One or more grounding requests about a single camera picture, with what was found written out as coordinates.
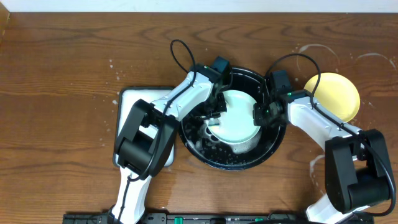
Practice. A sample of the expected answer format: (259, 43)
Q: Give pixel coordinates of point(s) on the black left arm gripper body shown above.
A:
(212, 112)

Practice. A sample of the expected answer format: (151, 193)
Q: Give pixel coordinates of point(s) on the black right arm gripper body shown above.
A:
(264, 115)

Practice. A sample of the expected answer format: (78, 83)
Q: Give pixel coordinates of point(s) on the pale green plate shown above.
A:
(237, 124)

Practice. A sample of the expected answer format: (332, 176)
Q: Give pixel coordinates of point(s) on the yellow plate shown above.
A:
(338, 95)

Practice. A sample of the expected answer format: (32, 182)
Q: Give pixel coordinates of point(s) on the yellow blue sponge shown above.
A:
(213, 122)

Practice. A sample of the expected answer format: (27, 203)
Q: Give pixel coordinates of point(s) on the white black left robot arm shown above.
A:
(145, 141)

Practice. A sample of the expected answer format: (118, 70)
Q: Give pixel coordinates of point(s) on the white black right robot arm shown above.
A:
(358, 172)

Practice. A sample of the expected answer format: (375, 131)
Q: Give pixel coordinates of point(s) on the black round tray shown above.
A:
(207, 148)

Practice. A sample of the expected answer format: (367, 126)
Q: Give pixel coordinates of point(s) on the black rectangular foam tray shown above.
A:
(128, 97)

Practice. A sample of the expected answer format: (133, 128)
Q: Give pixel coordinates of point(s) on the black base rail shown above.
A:
(163, 218)

